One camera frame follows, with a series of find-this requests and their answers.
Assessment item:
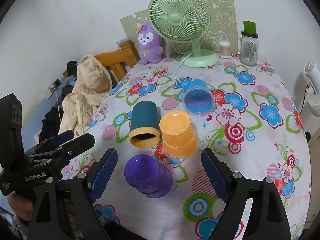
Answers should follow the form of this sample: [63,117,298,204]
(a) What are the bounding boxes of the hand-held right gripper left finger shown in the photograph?
[27,148,118,240]

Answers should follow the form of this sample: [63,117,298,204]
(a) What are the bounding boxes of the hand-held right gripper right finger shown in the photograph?
[201,148,292,240]

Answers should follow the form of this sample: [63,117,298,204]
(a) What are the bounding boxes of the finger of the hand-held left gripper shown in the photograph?
[35,129,75,153]
[54,133,96,167]

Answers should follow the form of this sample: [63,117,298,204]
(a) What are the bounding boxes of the purple plastic cup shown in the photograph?
[124,154,174,199]

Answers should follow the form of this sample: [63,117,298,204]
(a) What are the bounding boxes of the orange plastic cup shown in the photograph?
[159,110,198,158]

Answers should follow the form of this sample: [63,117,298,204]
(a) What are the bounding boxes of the teal cup with yellow rim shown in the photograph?
[129,101,160,148]

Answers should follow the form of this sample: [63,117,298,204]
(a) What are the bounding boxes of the blue translucent plastic cup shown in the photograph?
[183,79,215,116]

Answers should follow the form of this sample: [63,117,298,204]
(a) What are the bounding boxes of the person's left hand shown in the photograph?
[6,189,34,220]

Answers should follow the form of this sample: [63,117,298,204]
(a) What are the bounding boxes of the dark clothes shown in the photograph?
[40,106,63,143]

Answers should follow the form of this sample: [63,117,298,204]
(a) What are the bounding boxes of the floral tablecloth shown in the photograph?
[60,55,312,240]

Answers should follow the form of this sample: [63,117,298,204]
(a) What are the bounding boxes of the beige jacket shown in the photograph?
[58,54,113,137]

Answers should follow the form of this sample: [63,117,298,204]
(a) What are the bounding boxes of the black object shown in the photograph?
[66,60,78,78]

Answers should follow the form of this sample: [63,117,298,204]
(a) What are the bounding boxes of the wooden chair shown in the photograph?
[94,40,141,87]

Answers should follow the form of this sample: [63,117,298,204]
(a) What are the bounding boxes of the purple plush toy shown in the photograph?
[136,22,164,65]

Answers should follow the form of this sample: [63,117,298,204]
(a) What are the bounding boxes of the beige printed board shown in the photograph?
[202,0,237,54]
[120,9,165,55]

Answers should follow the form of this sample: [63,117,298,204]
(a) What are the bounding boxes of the cotton swab container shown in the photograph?
[219,40,232,59]

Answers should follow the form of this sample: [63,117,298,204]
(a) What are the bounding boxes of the glass jar with green lid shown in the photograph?
[236,20,259,67]

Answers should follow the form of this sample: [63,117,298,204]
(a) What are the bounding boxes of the white appliance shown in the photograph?
[299,61,320,118]

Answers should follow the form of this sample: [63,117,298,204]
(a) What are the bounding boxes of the green desk fan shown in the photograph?
[148,0,220,68]

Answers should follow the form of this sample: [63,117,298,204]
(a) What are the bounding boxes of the white fan cable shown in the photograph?
[174,51,194,85]

